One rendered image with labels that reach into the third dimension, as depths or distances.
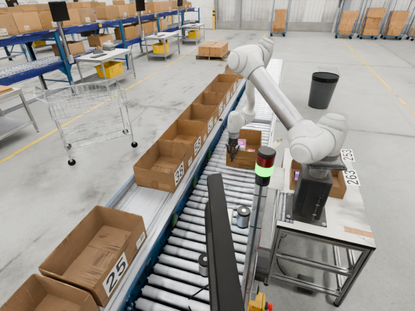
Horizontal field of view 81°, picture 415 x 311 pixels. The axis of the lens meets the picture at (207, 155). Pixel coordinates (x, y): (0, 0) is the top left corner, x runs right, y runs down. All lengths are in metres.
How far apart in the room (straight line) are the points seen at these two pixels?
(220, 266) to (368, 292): 2.12
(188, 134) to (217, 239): 1.81
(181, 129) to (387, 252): 2.24
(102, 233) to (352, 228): 1.55
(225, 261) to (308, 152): 0.82
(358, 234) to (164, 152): 1.49
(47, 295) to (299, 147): 1.36
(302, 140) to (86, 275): 1.24
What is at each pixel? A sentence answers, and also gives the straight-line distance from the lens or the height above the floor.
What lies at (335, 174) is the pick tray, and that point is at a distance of 2.26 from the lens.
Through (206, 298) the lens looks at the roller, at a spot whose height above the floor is 0.74.
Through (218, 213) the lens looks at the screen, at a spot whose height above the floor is 1.55.
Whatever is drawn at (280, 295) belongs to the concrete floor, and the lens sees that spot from 2.32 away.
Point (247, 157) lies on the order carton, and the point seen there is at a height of 0.86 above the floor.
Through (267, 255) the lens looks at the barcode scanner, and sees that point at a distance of 1.15.
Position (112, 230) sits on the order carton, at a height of 0.89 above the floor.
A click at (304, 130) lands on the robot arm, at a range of 1.30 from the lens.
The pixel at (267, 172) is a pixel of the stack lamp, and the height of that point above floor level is 1.60.
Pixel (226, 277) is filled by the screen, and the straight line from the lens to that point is 0.54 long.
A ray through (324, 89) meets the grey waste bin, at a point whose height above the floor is 0.44.
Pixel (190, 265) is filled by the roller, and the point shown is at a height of 0.75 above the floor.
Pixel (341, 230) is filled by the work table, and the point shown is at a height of 0.75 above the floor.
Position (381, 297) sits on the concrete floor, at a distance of 2.62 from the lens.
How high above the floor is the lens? 2.02
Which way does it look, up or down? 34 degrees down
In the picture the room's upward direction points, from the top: 1 degrees counter-clockwise
